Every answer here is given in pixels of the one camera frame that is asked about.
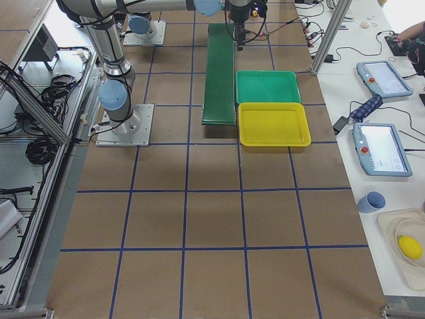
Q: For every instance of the blue plaid folded umbrella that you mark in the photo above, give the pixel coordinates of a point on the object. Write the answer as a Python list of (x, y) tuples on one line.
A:
[(365, 109)]

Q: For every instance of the blue plastic cup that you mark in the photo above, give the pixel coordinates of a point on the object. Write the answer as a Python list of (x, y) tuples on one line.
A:
[(371, 202)]

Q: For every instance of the green conveyor belt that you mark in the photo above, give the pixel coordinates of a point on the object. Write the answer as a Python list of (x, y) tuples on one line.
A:
[(218, 107)]

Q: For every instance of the yellow plastic tray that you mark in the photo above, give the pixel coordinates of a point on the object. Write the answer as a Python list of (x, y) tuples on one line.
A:
[(273, 124)]

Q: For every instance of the person forearm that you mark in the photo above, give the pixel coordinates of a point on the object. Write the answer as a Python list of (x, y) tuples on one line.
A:
[(411, 32)]

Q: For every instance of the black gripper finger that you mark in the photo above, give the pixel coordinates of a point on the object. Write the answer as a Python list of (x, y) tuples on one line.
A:
[(239, 35)]

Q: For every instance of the far blue teach pendant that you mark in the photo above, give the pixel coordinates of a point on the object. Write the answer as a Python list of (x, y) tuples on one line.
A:
[(381, 78)]

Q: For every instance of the grey control box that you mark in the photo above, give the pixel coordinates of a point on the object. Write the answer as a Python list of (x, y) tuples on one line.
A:
[(43, 49)]

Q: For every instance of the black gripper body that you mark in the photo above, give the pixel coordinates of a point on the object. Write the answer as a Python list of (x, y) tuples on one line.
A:
[(238, 14)]

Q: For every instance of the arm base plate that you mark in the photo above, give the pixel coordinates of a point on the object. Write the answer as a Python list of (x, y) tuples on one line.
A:
[(133, 132), (143, 33)]

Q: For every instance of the green plastic tray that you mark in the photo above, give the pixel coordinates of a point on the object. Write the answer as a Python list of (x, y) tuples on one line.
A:
[(266, 86)]

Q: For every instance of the near blue teach pendant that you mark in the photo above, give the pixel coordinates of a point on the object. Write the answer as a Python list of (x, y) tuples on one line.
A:
[(380, 150)]

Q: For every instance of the black power adapter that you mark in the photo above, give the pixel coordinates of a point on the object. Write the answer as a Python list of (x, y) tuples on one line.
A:
[(340, 124)]

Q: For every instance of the blue teach pendant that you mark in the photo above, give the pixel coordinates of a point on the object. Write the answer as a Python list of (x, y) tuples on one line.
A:
[(381, 78), (380, 150)]

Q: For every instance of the yellow lemon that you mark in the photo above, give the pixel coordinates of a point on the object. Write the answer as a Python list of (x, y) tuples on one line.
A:
[(410, 247)]

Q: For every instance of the aluminium frame post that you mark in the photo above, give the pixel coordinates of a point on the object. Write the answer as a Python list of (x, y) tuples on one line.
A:
[(340, 9)]

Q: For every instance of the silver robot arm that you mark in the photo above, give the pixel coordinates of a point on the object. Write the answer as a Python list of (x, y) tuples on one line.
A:
[(99, 16)]

